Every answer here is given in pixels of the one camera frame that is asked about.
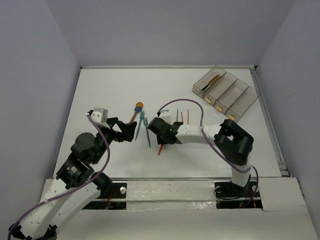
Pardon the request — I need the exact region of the gold knife dark handle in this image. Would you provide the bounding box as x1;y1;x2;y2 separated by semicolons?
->
201;74;220;91

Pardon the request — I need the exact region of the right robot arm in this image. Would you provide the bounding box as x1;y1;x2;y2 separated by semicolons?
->
147;117;254;196

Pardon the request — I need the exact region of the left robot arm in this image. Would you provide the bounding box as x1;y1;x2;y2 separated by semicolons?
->
7;111;137;240

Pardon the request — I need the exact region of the orange plastic knife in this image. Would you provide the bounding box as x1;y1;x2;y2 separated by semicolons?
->
157;144;164;156

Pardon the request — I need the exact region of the teal fork right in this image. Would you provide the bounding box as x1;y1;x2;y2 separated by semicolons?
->
143;117;151;148

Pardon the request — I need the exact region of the teal fork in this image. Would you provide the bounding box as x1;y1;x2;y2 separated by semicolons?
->
135;110;145;141
143;117;151;148

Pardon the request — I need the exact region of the teal fork left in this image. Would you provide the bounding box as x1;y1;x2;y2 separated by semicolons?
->
135;110;145;141

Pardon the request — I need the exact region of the blue spoon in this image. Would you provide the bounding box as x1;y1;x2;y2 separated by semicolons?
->
134;106;142;116

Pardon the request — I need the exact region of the orange spoon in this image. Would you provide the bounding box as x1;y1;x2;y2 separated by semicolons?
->
129;102;144;123

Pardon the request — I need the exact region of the clear compartment organizer box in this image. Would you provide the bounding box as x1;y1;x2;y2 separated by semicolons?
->
192;65;260;123

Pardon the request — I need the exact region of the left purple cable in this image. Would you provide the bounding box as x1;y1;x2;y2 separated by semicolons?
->
7;116;111;240

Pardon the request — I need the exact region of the purple cable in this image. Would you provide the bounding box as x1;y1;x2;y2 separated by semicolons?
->
7;116;111;240
157;98;260;201

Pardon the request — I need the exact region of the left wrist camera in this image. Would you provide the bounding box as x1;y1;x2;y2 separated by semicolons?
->
85;107;109;128

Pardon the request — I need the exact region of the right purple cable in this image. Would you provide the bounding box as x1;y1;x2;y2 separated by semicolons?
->
157;98;260;201

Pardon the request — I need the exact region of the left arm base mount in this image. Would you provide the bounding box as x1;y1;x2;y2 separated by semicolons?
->
83;181;127;210

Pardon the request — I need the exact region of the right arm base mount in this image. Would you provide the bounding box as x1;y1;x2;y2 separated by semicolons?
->
213;181;263;210

